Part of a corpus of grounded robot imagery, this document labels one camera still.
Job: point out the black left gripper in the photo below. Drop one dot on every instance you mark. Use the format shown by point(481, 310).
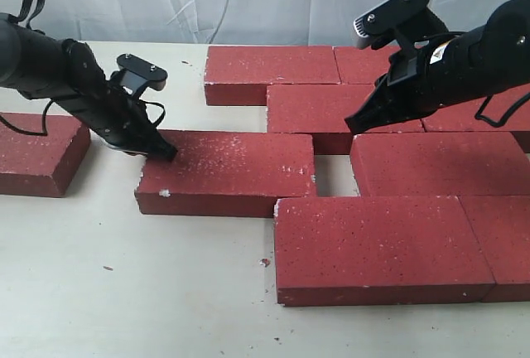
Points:
point(120, 121)

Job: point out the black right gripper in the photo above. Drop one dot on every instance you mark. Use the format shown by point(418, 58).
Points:
point(447, 71)

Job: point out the red brick white speckled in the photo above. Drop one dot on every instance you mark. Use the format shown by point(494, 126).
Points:
point(221, 173)

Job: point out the red brick once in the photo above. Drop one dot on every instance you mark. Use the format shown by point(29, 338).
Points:
point(319, 112)

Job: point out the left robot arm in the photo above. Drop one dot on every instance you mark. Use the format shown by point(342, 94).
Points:
point(67, 73)

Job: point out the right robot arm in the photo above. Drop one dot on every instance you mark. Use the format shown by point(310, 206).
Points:
point(506, 44)

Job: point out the red brick second row right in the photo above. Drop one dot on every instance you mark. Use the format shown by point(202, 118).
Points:
point(461, 117)

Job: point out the red brick third row right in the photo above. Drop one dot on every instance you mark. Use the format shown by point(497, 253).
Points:
point(439, 164)

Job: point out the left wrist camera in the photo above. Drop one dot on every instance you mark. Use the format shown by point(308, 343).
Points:
point(137, 75)

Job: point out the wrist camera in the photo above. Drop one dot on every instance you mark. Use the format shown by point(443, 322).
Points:
point(404, 21)
point(137, 75)

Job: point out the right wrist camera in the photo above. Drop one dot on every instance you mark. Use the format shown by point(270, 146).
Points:
point(404, 21)

